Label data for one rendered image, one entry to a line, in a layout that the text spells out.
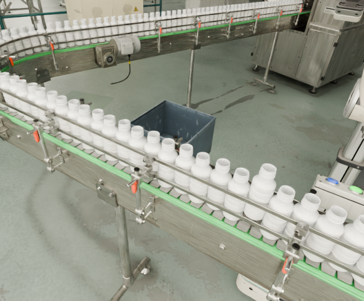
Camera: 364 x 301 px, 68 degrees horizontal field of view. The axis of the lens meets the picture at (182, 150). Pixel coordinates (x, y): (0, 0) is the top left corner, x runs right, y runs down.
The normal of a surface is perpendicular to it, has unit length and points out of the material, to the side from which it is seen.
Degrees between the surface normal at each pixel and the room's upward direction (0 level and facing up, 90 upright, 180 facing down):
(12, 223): 0
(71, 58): 90
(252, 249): 90
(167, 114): 90
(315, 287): 90
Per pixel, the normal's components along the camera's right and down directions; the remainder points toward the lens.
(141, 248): 0.06, -0.80
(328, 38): -0.76, 0.36
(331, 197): -0.48, 0.18
